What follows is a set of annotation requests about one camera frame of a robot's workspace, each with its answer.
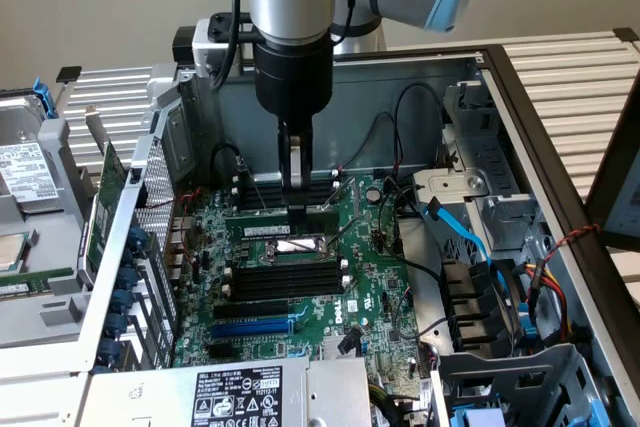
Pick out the black fan shroud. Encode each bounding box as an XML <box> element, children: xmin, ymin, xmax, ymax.
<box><xmin>439</xmin><ymin>257</ymin><xmax>526</xmax><ymax>354</ymax></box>

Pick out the blue expansion slot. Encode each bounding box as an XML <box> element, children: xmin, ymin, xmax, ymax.
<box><xmin>209</xmin><ymin>319</ymin><xmax>294</xmax><ymax>341</ymax></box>

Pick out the blue disk carrier handle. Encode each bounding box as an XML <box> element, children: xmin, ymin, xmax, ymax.
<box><xmin>32</xmin><ymin>75</ymin><xmax>60</xmax><ymax>121</ymax></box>

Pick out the black and red wire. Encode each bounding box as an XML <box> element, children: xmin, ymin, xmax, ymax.
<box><xmin>339</xmin><ymin>111</ymin><xmax>399</xmax><ymax>171</ymax></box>

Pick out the thin metal locking lever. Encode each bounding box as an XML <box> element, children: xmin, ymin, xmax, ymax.
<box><xmin>283</xmin><ymin>238</ymin><xmax>326</xmax><ymax>254</ymax></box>
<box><xmin>325</xmin><ymin>217</ymin><xmax>361</xmax><ymax>249</ymax></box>

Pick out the silver CPU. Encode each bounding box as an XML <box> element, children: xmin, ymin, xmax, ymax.
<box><xmin>0</xmin><ymin>232</ymin><xmax>29</xmax><ymax>272</ymax></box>

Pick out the black box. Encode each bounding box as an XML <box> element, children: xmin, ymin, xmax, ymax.
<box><xmin>172</xmin><ymin>25</ymin><xmax>199</xmax><ymax>62</ymax></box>

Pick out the silver power supply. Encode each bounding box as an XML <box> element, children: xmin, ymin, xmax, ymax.
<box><xmin>88</xmin><ymin>356</ymin><xmax>372</xmax><ymax>427</ymax></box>

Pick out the blue plastic latch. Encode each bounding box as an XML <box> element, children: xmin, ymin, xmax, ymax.
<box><xmin>517</xmin><ymin>302</ymin><xmax>540</xmax><ymax>348</ymax></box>

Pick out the green motherboard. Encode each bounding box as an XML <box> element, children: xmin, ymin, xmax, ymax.
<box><xmin>172</xmin><ymin>174</ymin><xmax>436</xmax><ymax>391</ymax></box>

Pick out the blue SATA wire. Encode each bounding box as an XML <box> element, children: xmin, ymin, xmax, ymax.
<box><xmin>421</xmin><ymin>198</ymin><xmax>509</xmax><ymax>298</ymax></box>

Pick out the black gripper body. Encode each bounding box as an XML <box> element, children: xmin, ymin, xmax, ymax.
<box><xmin>253</xmin><ymin>38</ymin><xmax>335</xmax><ymax>121</ymax></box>

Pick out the silver chipset heat sink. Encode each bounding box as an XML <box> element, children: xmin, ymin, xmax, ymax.
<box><xmin>321</xmin><ymin>334</ymin><xmax>362</xmax><ymax>361</ymax></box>

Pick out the silver metal disk bay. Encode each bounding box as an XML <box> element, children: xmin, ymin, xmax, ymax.
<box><xmin>413</xmin><ymin>79</ymin><xmax>544</xmax><ymax>258</ymax></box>

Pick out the thick black wire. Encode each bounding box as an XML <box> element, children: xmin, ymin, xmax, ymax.
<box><xmin>377</xmin><ymin>179</ymin><xmax>444</xmax><ymax>281</ymax></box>

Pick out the green RAM stick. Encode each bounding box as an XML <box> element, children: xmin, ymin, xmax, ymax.
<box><xmin>0</xmin><ymin>267</ymin><xmax>75</xmax><ymax>298</ymax></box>
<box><xmin>224</xmin><ymin>210</ymin><xmax>342</xmax><ymax>242</ymax></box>

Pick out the black looped wire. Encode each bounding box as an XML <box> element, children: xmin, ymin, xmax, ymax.
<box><xmin>393</xmin><ymin>82</ymin><xmax>446</xmax><ymax>171</ymax></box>

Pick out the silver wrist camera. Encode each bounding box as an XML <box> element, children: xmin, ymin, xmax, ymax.
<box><xmin>192</xmin><ymin>15</ymin><xmax>257</xmax><ymax>79</ymax></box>

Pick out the silver hard disk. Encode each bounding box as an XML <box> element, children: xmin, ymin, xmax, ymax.
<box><xmin>0</xmin><ymin>93</ymin><xmax>67</xmax><ymax>213</ymax></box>

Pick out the black framed monitor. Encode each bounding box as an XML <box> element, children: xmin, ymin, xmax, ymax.
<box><xmin>584</xmin><ymin>69</ymin><xmax>640</xmax><ymax>308</ymax></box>

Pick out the CPU socket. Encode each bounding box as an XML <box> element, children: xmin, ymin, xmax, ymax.
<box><xmin>263</xmin><ymin>235</ymin><xmax>337</xmax><ymax>266</ymax></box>

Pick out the long black expansion slot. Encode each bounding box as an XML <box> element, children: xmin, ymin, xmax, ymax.
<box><xmin>213</xmin><ymin>300</ymin><xmax>290</xmax><ymax>321</ymax></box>

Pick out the gray drive cage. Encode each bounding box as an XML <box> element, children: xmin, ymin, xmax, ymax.
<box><xmin>429</xmin><ymin>343</ymin><xmax>604</xmax><ymax>427</ymax></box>

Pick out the coloured power wire bundle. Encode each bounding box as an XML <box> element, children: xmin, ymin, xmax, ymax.
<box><xmin>517</xmin><ymin>260</ymin><xmax>576</xmax><ymax>343</ymax></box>

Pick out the green graphics card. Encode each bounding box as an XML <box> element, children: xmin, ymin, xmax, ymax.
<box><xmin>75</xmin><ymin>105</ymin><xmax>130</xmax><ymax>293</ymax></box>

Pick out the thin red wire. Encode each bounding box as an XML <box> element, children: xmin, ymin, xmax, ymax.
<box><xmin>172</xmin><ymin>188</ymin><xmax>205</xmax><ymax>208</ymax></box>

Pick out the open metal PC case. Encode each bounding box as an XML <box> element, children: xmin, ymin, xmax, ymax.
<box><xmin>74</xmin><ymin>44</ymin><xmax>640</xmax><ymax>427</ymax></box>

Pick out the red black twisted wire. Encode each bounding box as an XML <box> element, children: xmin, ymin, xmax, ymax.
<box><xmin>543</xmin><ymin>223</ymin><xmax>601</xmax><ymax>261</ymax></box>

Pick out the black wire with connector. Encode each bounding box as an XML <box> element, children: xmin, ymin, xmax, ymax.
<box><xmin>209</xmin><ymin>142</ymin><xmax>251</xmax><ymax>183</ymax></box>

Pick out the gray parts rack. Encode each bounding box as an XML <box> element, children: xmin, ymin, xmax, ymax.
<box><xmin>0</xmin><ymin>86</ymin><xmax>99</xmax><ymax>348</ymax></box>

